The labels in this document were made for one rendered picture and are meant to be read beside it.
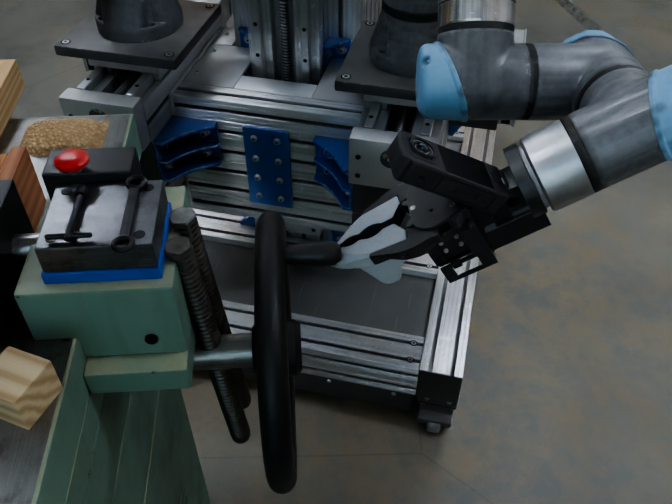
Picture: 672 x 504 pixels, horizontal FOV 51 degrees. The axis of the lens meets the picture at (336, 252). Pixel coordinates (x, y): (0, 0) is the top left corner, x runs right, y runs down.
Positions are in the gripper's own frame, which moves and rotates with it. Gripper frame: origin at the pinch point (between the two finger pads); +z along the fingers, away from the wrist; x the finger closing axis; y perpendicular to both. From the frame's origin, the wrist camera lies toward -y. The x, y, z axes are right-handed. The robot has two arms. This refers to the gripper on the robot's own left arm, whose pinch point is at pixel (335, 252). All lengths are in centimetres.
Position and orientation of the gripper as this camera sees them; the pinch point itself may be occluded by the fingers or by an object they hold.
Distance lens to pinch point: 70.0
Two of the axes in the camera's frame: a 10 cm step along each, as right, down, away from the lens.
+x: -0.8, -7.0, 7.1
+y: 5.1, 5.9, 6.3
